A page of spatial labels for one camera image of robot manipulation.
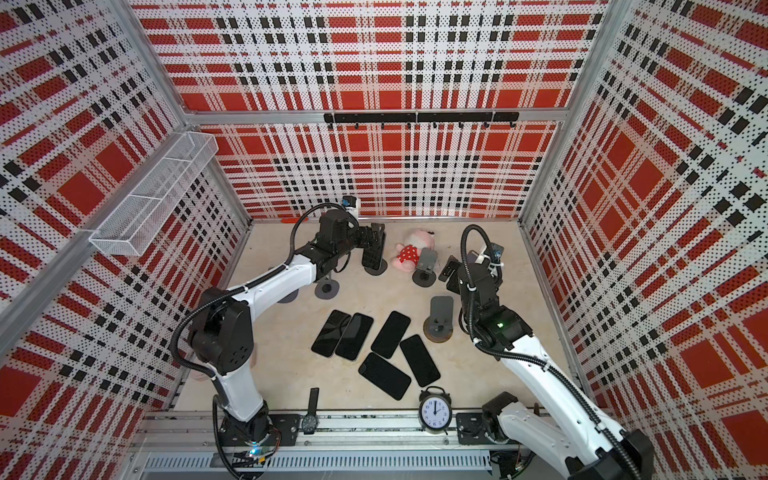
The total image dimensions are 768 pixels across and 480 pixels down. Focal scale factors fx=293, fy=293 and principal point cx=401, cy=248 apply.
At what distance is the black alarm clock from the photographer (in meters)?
0.73

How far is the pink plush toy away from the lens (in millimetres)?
1034

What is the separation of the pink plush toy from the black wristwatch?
0.48 meters

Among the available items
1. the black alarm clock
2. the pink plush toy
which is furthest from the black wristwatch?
the pink plush toy
